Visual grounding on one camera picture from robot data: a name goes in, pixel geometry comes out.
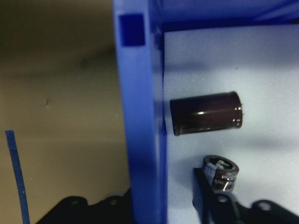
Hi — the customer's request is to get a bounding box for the blue bin holding capacitors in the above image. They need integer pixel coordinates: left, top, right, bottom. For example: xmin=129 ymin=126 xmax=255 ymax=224
xmin=112 ymin=0 xmax=299 ymax=224

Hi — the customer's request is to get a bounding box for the dark brown cylindrical capacitor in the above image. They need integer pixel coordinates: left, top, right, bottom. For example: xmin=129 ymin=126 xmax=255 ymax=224
xmin=169 ymin=91 xmax=245 ymax=136
xmin=202 ymin=154 xmax=240 ymax=192

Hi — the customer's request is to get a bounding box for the white paper liner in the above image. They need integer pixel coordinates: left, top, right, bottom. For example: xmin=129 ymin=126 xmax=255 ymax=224
xmin=163 ymin=23 xmax=299 ymax=224

